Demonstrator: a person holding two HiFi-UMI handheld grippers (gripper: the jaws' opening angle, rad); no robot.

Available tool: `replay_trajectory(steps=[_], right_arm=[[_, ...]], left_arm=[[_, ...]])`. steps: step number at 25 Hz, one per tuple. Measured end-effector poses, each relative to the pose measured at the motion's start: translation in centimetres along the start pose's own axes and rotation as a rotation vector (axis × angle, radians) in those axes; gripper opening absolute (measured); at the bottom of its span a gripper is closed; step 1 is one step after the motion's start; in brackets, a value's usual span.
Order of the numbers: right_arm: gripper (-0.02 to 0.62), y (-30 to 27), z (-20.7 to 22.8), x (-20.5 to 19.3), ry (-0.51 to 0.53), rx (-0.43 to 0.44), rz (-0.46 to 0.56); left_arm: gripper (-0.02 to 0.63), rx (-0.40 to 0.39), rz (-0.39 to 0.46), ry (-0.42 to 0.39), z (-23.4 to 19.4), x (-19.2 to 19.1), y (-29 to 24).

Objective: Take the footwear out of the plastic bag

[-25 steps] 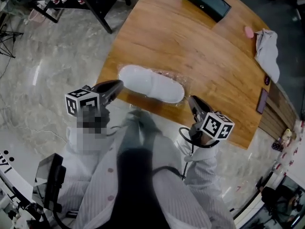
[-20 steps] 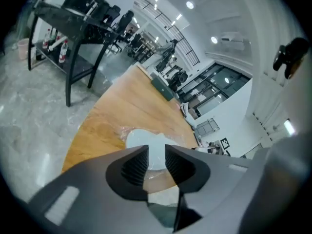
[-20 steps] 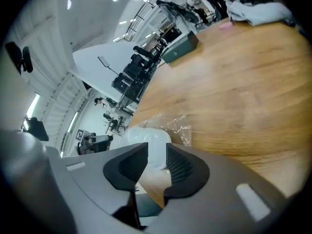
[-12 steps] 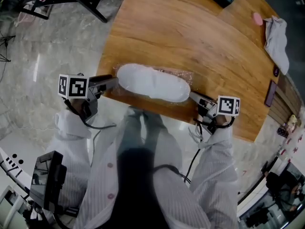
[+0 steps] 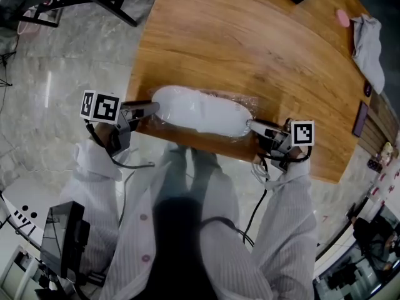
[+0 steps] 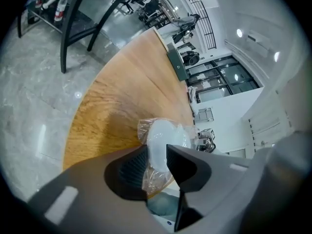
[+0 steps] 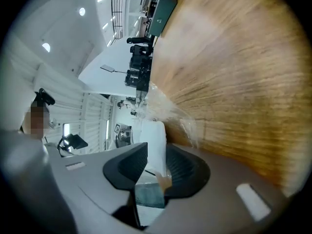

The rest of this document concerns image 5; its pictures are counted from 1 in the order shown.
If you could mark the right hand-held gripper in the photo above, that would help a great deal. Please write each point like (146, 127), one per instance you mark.
(301, 133)

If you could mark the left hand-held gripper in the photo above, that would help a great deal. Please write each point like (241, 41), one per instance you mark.
(100, 106)

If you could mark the clear plastic bag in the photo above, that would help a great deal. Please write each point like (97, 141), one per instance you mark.
(247, 102)

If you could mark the white slipper footwear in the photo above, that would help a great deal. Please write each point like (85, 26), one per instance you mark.
(200, 111)

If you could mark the person's right forearm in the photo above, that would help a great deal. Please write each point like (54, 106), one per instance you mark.
(290, 217)

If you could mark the person's left forearm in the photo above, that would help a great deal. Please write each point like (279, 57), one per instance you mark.
(93, 173)

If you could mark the dark purple phone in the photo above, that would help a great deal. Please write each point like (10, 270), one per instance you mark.
(360, 119)

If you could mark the small purple object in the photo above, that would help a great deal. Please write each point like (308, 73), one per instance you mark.
(367, 89)

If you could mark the person's legs in dark trousers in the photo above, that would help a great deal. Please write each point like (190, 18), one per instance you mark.
(187, 217)

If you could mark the wooden slatted panel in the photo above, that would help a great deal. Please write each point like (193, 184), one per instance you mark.
(378, 127)

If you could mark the small pale figurine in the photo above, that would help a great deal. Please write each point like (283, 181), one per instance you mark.
(387, 150)

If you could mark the grey folded cloth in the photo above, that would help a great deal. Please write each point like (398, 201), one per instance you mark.
(368, 52)

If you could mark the person's white coat torso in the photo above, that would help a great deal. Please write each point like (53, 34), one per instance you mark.
(140, 245)

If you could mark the pink round object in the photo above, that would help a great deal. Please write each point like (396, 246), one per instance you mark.
(342, 17)

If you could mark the pink basket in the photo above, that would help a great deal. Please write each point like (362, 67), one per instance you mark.
(26, 27)

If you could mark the black tripod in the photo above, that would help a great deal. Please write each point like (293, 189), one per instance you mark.
(4, 64)

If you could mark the black boxy device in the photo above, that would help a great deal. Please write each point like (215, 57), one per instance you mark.
(59, 239)

